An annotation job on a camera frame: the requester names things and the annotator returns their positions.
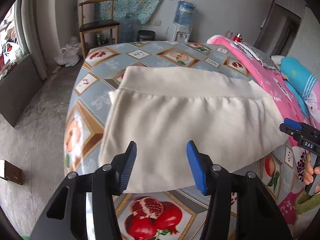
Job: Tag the pink floral blanket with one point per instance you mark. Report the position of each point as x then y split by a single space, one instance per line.
272 85

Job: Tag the person's right hand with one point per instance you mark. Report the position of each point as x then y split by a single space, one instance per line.
308 176

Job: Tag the grey door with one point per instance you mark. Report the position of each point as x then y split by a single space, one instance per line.
280 27

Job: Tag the white water dispenser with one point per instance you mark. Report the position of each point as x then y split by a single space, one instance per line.
181 33

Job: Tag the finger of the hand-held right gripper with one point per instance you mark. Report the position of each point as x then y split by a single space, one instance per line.
291 123
288 130

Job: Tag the beige curtain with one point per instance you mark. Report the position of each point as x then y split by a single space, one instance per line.
37 30

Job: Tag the white plastic bag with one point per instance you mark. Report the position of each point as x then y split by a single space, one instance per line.
68 53

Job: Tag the blue water dispenser bottle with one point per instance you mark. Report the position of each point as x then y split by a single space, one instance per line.
185 12

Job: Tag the red lighter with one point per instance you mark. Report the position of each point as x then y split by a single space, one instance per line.
238 37

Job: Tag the white and red bag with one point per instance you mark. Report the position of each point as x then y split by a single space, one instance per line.
11 52

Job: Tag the empty clear water bottle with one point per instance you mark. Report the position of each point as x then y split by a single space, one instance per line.
127 30

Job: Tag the grey lace-trimmed cloth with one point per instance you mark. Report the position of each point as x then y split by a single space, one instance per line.
257 55

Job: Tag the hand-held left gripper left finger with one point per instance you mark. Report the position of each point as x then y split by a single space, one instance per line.
130 165

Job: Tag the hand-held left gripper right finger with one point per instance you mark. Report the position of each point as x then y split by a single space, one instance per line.
196 167

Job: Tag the small brown box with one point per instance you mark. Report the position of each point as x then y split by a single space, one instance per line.
11 172

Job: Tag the wall socket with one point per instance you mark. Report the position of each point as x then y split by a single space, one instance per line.
155 22

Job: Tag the wooden chair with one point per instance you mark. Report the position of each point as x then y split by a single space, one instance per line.
98 26

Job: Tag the fruit-print tablecloth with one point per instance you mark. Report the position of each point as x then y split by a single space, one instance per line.
150 55

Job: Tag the cream zip jacket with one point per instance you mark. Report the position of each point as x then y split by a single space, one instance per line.
187 120

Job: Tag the grey cabinet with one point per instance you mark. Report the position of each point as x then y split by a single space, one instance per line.
17 92

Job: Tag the person's right forearm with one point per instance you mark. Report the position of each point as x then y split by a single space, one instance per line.
308 212

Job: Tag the black trash bin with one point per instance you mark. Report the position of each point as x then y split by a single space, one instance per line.
147 35

